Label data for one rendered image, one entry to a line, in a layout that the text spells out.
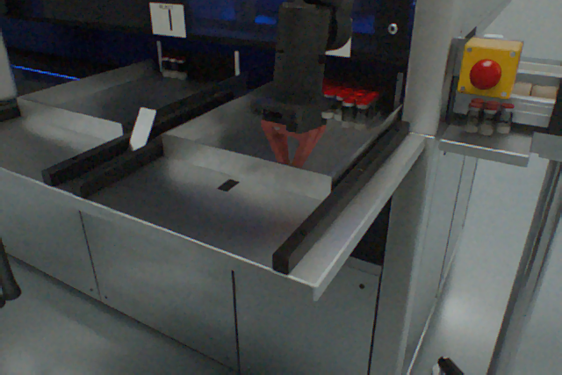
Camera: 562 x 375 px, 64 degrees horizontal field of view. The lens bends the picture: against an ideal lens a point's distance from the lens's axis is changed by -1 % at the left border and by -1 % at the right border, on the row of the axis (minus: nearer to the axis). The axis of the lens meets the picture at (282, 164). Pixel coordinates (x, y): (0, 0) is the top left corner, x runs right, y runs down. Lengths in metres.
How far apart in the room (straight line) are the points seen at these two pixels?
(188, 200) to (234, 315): 0.70
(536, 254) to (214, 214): 0.66
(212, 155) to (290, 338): 0.65
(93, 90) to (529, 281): 0.95
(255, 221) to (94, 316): 1.30
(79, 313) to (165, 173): 1.22
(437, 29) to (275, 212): 0.36
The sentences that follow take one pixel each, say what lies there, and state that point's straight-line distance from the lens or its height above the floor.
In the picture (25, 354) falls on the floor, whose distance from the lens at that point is 1.73.
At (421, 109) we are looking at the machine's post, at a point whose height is 0.92.
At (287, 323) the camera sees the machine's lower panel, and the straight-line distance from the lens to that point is 1.13.
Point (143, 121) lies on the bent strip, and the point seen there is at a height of 0.92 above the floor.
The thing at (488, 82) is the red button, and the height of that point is 0.99.
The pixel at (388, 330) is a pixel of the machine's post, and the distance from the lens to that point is 1.00.
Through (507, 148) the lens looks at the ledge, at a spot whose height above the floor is 0.88.
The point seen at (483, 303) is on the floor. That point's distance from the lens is 1.83.
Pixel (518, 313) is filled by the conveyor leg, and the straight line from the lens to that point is 1.08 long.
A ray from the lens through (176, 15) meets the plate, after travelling 0.94.
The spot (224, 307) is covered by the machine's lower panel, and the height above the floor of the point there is 0.31.
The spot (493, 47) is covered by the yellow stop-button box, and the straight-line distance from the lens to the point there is 0.70.
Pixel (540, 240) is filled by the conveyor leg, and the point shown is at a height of 0.66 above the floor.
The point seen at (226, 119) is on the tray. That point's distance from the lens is 0.77.
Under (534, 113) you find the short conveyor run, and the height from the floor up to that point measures 0.91.
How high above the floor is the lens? 1.16
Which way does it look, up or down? 26 degrees down
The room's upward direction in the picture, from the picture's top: straight up
